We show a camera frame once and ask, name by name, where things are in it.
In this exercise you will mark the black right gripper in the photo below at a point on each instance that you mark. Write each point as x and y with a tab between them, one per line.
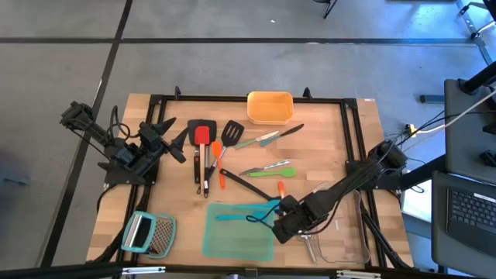
300	217

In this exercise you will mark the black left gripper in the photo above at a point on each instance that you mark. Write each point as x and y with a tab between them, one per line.
153	139

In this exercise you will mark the orange silicone turner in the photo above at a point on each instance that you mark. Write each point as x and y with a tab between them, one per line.
216	149

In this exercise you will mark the teal silicone mat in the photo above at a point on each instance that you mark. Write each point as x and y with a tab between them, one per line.
232	244

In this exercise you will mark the short black slotted turner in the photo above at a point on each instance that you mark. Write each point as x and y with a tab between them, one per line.
233	133

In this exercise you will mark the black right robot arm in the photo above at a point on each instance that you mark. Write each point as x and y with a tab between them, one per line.
348	186

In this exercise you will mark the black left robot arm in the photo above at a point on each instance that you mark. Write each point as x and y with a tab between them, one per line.
93	131

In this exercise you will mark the steel scoop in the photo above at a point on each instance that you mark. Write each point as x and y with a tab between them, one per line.
311	250

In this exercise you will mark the black clamp knob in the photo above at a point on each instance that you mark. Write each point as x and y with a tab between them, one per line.
177	92
307	93

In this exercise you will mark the green silicone spatula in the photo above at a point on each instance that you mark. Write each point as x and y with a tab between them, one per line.
288	172

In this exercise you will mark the clear plastic container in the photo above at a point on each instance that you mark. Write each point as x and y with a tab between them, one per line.
348	244

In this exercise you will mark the teal framed grater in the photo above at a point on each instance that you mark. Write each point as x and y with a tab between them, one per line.
162	236

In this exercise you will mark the orange plastic bin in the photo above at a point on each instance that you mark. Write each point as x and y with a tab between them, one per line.
270	108

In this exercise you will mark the black diagonal desk bar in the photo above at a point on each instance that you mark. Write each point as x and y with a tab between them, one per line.
422	172

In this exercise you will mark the yellow plug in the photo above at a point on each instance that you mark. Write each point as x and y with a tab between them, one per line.
411	129

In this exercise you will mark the black rig crossbar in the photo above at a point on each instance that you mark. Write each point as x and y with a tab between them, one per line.
58	271

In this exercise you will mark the black computer keyboard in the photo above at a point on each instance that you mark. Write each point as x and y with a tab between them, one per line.
472	213

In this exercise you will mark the black tripod leg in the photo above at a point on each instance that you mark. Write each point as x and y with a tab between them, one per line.
330	7

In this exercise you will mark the small black desk object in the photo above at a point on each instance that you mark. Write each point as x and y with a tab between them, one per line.
489	159

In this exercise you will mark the black monitor pole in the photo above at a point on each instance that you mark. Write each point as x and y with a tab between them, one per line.
480	79

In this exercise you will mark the office chair base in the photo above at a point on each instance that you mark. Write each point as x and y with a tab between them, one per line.
473	36

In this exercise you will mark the black metal table frame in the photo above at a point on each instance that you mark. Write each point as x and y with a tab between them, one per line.
209	99

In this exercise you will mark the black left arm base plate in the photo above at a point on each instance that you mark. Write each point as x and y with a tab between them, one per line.
128	180

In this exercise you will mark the silver metal bracket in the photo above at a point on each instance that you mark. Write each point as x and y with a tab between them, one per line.
143	270
356	274

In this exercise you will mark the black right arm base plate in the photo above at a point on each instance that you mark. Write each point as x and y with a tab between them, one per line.
387	181

